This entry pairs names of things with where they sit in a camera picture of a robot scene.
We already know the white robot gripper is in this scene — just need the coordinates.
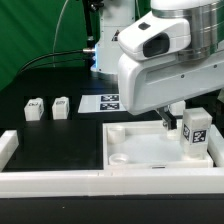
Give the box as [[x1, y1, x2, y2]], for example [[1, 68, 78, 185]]
[[118, 13, 224, 130]]

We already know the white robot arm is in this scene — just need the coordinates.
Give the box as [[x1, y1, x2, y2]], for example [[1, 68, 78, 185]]
[[90, 0, 224, 115]]

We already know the grey cable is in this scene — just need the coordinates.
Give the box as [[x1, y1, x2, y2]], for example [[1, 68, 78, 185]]
[[52, 0, 71, 68]]

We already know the white U-shaped fence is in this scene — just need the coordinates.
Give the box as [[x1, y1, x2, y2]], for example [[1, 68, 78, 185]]
[[0, 127, 224, 198]]

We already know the black cable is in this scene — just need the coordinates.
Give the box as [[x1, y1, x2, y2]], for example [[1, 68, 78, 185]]
[[18, 48, 98, 75]]

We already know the white square tabletop part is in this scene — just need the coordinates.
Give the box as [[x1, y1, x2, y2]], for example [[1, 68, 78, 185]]
[[103, 120, 213, 169]]

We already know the black vertical pole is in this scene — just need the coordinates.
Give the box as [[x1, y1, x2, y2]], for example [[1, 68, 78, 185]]
[[82, 0, 94, 48]]

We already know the white sheet with markers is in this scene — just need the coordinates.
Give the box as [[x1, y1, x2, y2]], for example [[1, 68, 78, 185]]
[[78, 94, 125, 113]]

